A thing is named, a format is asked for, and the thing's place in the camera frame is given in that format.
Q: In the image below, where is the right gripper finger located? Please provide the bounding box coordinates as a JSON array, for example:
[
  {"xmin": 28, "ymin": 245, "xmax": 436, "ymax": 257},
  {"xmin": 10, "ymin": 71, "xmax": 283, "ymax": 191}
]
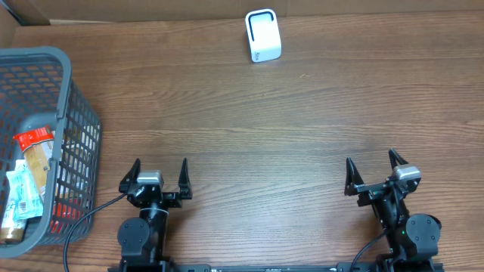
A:
[
  {"xmin": 388, "ymin": 148, "xmax": 408, "ymax": 168},
  {"xmin": 344, "ymin": 157, "xmax": 365, "ymax": 196}
]

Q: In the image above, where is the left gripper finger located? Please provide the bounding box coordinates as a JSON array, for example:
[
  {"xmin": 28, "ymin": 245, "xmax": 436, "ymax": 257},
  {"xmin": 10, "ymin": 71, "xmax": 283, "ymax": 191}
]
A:
[
  {"xmin": 178, "ymin": 158, "xmax": 192, "ymax": 199},
  {"xmin": 119, "ymin": 159, "xmax": 141, "ymax": 193}
]

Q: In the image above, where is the orange spaghetti pasta packet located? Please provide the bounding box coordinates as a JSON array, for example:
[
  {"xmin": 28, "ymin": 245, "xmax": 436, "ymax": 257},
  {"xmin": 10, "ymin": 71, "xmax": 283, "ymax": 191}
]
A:
[{"xmin": 13, "ymin": 125, "xmax": 54, "ymax": 200}]

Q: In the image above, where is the teal snack bar wrapper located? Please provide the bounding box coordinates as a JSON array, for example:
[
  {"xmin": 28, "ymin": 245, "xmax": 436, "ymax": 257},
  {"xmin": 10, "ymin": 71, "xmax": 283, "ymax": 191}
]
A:
[{"xmin": 6, "ymin": 159, "xmax": 44, "ymax": 221}]

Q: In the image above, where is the white tube with gold cap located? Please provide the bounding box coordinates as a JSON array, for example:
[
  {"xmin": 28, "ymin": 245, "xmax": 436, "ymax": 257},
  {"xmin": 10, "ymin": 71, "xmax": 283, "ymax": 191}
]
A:
[{"xmin": 1, "ymin": 204, "xmax": 27, "ymax": 244}]

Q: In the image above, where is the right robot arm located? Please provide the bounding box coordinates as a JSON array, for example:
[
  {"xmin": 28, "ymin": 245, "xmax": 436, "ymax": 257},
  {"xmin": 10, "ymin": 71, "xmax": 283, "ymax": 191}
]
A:
[{"xmin": 344, "ymin": 149, "xmax": 442, "ymax": 271}]

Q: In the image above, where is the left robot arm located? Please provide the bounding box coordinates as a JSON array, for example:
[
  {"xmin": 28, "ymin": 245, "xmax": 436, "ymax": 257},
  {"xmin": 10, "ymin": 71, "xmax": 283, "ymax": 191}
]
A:
[{"xmin": 111, "ymin": 159, "xmax": 193, "ymax": 271}]

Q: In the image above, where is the white barcode scanner stand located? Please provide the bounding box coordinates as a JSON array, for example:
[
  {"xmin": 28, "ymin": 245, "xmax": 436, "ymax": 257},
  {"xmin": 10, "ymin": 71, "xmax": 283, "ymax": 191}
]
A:
[{"xmin": 245, "ymin": 8, "xmax": 282, "ymax": 63}]

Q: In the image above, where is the grey plastic shopping basket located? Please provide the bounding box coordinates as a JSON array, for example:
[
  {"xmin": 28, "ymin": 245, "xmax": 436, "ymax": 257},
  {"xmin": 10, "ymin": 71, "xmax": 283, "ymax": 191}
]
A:
[{"xmin": 1, "ymin": 47, "xmax": 102, "ymax": 258}]

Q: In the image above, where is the cardboard panel backdrop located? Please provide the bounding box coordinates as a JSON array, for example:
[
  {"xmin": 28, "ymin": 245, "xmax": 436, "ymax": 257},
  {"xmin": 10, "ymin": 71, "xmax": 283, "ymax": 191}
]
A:
[{"xmin": 1, "ymin": 1, "xmax": 483, "ymax": 51}]

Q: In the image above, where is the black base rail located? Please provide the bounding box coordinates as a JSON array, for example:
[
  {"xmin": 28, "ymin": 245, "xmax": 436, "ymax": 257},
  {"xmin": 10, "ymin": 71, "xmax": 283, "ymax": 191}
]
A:
[{"xmin": 107, "ymin": 262, "xmax": 445, "ymax": 272}]

